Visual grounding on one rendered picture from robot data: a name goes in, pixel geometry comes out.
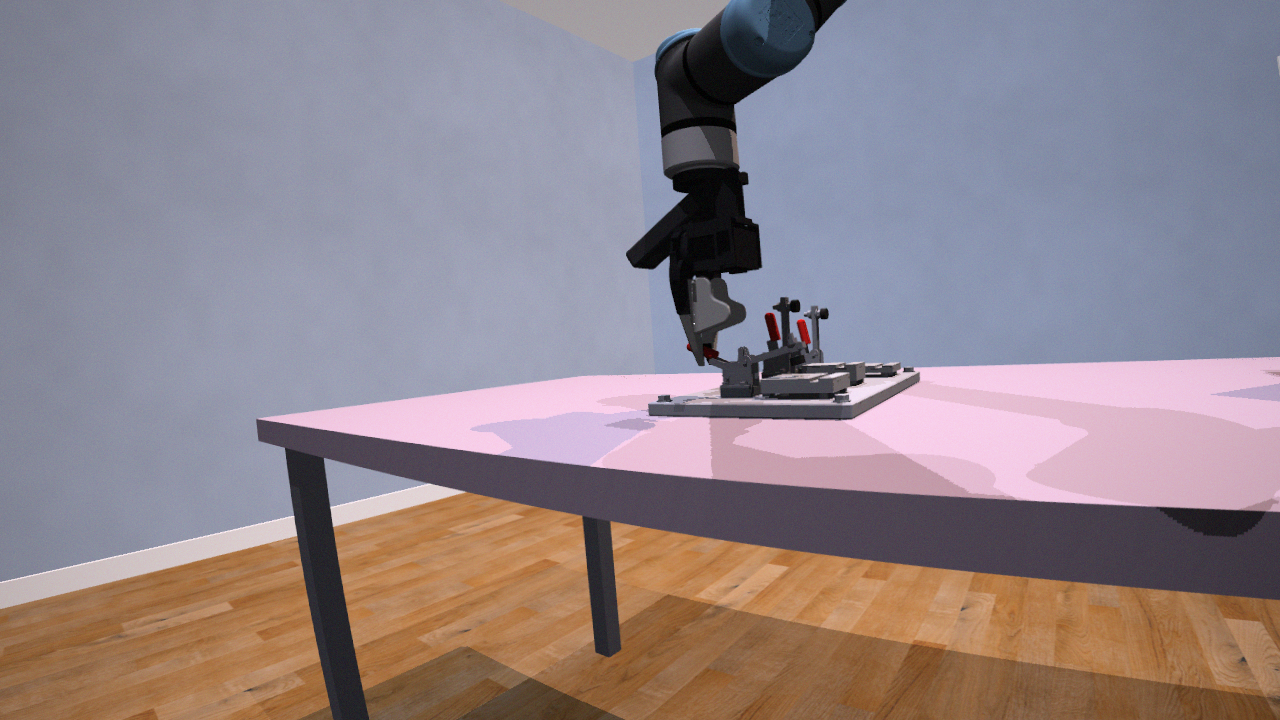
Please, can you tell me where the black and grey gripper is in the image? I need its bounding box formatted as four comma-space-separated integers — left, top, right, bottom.
669, 167, 762, 366

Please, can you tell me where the grey toggle clamp with red handle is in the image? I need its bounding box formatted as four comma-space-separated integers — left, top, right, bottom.
704, 333, 806, 398
762, 297, 800, 379

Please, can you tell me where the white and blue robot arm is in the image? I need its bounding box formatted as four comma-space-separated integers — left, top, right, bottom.
626, 0, 847, 269

